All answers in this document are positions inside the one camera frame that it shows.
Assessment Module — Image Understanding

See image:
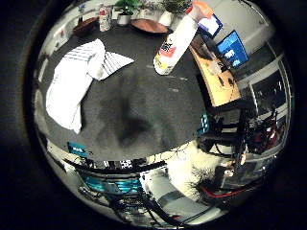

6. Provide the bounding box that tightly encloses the white spray bottle orange trigger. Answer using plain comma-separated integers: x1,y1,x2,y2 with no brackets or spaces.
153,0,215,77

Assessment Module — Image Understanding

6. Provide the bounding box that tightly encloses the white striped cloth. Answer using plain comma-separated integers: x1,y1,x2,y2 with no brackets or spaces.
45,37,135,135

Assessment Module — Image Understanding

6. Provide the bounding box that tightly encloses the teal patterned panel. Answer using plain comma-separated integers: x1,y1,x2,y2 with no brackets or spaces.
197,113,211,137

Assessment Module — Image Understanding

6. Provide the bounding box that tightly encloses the light wooden desk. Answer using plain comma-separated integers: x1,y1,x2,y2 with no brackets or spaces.
189,34,243,108

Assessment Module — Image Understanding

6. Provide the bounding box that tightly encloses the teal plastic crate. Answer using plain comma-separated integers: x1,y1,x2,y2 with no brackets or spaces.
83,175,144,196

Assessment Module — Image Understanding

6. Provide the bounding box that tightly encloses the teal label sign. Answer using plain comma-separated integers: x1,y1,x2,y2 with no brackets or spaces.
66,141,91,158

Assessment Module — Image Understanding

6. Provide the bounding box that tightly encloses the copper brown oval plate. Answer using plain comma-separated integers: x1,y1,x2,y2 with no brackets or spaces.
130,18,170,35

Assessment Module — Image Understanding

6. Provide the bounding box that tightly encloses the blue computer monitor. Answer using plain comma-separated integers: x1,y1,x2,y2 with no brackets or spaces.
216,30,249,69

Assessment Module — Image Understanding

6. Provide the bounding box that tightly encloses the green plant in silver pot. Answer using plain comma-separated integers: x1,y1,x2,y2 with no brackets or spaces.
113,0,142,27

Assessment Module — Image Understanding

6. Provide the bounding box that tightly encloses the blue and white laptop screen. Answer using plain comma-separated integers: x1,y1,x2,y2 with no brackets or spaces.
198,12,224,38

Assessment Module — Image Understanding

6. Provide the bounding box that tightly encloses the green plant in white pot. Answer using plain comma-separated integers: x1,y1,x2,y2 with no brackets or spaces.
158,0,193,28

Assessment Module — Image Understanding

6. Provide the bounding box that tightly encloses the red and white canister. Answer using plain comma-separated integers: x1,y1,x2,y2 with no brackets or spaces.
97,3,113,33

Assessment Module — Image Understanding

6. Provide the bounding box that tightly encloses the dark brown wooden bowl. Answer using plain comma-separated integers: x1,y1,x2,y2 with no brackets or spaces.
72,16,100,37

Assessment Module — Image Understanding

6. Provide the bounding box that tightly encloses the red cable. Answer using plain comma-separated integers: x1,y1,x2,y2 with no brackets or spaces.
200,181,261,199

